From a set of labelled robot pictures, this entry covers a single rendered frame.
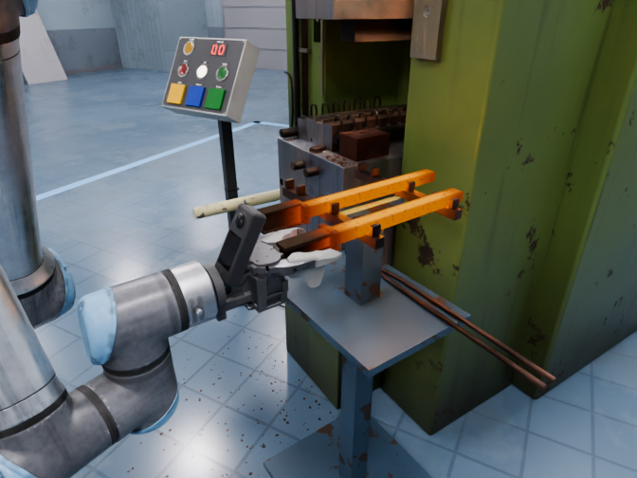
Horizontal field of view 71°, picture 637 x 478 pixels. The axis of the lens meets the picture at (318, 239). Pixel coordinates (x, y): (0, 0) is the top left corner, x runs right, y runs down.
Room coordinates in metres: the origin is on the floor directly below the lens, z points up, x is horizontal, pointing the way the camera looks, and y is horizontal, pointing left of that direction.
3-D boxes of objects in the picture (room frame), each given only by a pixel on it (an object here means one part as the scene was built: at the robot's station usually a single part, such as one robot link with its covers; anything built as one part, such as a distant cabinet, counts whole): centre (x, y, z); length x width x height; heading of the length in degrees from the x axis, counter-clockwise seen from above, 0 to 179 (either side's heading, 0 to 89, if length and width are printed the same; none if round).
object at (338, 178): (1.46, -0.20, 0.69); 0.56 x 0.38 x 0.45; 123
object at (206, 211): (1.63, 0.28, 0.62); 0.44 x 0.05 x 0.05; 123
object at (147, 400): (0.47, 0.26, 0.82); 0.12 x 0.09 x 0.12; 144
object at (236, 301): (0.58, 0.11, 0.92); 0.12 x 0.08 x 0.09; 126
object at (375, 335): (0.88, -0.10, 0.68); 0.40 x 0.30 x 0.02; 35
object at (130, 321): (0.48, 0.25, 0.93); 0.12 x 0.09 x 0.10; 126
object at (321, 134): (1.50, -0.16, 0.96); 0.42 x 0.20 x 0.09; 123
